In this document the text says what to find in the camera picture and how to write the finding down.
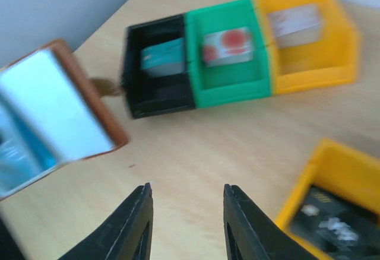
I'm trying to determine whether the red white card stack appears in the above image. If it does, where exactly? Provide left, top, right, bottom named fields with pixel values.
left=202, top=27, right=255, bottom=67

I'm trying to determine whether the yellow bin left group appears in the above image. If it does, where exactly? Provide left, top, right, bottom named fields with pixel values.
left=254, top=0, right=360, bottom=95

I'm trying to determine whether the brown leather card holder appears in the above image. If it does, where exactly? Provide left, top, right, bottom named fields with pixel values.
left=1, top=39, right=128, bottom=199

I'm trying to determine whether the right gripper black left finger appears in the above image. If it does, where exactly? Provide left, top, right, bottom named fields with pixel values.
left=60, top=183, right=153, bottom=260

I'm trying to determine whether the yellow bin near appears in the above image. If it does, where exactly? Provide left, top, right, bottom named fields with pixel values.
left=275, top=139, right=379, bottom=259

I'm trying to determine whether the grey VIP card stack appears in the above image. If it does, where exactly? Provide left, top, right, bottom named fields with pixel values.
left=289, top=186, right=379, bottom=259

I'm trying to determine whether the green bin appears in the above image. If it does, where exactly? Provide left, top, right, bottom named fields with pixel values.
left=185, top=0, right=271, bottom=108

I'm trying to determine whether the teal card stack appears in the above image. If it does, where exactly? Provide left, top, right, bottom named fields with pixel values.
left=141, top=37, right=185, bottom=78

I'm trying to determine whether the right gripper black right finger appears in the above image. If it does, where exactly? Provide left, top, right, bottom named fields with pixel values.
left=223, top=184, right=316, bottom=260

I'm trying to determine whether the black bin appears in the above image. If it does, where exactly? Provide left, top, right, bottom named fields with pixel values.
left=121, top=14, right=195, bottom=119

